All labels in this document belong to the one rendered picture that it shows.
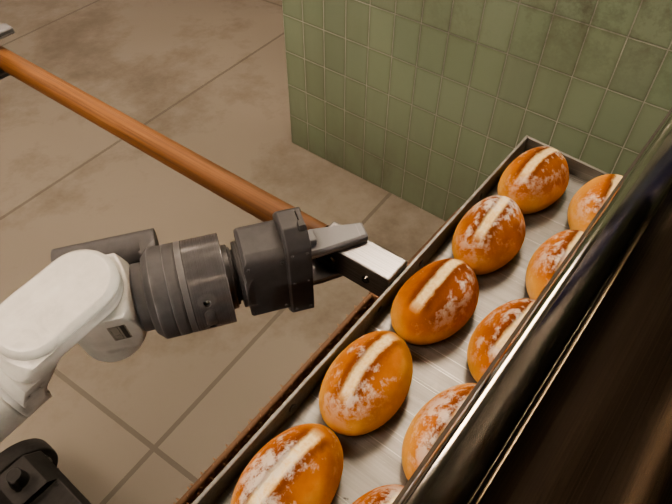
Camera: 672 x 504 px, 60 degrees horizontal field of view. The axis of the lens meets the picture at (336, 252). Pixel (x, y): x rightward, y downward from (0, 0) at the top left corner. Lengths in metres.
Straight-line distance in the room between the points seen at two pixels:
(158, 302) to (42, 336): 0.09
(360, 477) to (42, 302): 0.29
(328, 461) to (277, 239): 0.21
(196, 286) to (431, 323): 0.21
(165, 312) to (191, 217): 1.86
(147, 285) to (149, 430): 1.36
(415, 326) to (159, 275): 0.23
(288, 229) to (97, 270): 0.17
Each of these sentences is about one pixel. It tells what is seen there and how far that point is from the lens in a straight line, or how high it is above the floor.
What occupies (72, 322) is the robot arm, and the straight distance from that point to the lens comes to 0.51.
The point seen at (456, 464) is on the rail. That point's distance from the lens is 0.21.
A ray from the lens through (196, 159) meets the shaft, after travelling 0.68.
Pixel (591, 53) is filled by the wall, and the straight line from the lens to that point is 1.77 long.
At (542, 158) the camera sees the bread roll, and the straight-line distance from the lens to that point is 0.66.
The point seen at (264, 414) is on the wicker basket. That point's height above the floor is 0.73.
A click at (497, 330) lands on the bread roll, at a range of 0.50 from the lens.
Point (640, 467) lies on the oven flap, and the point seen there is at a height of 1.41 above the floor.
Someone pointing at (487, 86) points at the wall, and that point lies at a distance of 1.94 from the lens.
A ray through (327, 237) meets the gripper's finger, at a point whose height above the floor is 1.22.
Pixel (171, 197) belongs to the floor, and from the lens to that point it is 2.49.
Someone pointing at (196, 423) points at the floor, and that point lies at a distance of 1.85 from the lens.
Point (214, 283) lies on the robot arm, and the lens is 0.52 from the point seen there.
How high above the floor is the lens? 1.63
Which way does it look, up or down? 48 degrees down
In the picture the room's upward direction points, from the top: straight up
